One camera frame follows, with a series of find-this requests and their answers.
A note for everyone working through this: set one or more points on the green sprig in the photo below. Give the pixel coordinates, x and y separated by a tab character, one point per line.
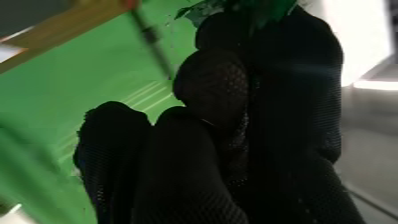
267	8

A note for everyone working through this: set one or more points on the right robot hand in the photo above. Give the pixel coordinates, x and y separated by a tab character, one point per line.
285	133

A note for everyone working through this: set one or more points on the black stand pole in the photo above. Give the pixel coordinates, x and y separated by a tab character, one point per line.
153	40

